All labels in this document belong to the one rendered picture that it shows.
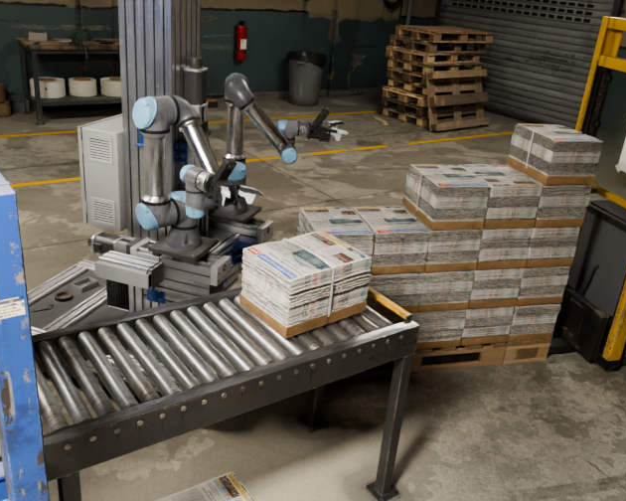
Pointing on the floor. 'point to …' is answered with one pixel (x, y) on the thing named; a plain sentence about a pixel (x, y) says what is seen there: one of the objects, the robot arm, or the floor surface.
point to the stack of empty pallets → (417, 60)
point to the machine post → (10, 344)
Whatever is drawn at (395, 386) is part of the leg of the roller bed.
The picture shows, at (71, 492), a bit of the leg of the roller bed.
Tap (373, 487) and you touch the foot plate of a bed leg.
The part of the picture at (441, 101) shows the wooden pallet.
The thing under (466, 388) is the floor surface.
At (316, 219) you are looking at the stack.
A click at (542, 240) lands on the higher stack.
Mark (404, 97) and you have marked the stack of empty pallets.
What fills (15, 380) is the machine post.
